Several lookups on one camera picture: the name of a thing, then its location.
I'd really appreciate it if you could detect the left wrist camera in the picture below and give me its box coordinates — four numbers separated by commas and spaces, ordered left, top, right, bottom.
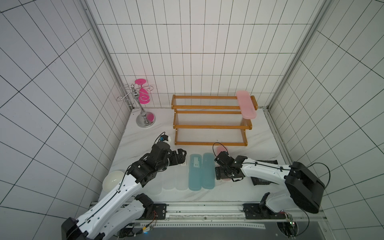
159, 134, 171, 143

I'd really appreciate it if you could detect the wooden two-tier shelf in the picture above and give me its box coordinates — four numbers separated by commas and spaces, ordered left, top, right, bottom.
171, 95, 253, 147

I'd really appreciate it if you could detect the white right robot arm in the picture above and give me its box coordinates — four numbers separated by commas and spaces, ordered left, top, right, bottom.
214, 151, 327, 214

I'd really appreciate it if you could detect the chrome stand with pink ornaments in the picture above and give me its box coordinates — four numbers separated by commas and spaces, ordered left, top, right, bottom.
117, 79, 156, 128

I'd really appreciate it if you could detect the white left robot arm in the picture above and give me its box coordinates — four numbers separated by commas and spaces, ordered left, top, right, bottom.
61, 141, 187, 240

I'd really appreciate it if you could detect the black patterned pouch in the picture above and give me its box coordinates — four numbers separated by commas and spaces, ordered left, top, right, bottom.
251, 160, 278, 186

